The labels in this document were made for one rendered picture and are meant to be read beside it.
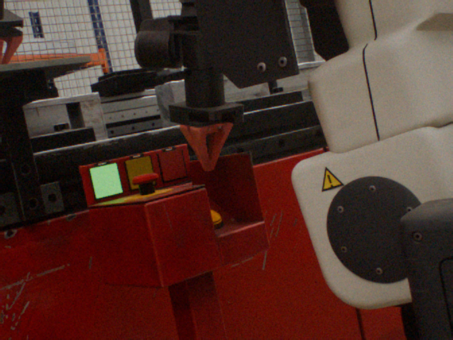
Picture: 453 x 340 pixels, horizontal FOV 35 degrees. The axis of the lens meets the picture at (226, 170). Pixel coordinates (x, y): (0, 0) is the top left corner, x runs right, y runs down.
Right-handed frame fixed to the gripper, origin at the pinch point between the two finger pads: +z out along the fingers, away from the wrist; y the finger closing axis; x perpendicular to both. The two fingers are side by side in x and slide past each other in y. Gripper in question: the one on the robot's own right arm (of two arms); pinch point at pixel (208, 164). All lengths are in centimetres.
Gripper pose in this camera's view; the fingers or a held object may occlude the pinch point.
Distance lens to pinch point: 108.6
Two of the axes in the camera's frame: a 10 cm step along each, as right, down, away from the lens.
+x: -7.5, 2.0, -6.3
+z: 0.5, 9.7, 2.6
